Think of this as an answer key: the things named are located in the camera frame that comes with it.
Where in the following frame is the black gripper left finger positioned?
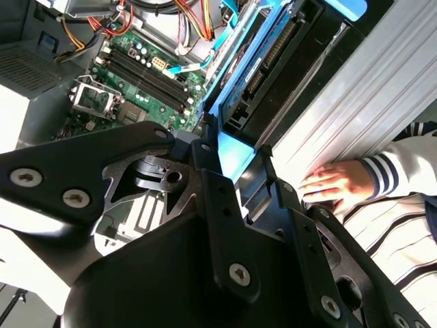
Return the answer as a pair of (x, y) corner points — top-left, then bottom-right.
(0, 121), (261, 304)

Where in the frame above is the person hand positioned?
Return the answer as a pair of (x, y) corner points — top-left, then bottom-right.
(299, 159), (376, 215)

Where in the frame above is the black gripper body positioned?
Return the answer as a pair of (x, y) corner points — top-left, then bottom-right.
(63, 211), (363, 328)

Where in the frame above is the orange yellow power wire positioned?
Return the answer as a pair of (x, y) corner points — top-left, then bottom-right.
(172, 0), (215, 42)

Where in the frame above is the long blue data wire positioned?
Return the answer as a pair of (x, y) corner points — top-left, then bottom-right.
(211, 0), (247, 52)

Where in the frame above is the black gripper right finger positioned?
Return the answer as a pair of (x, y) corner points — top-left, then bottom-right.
(259, 145), (432, 328)

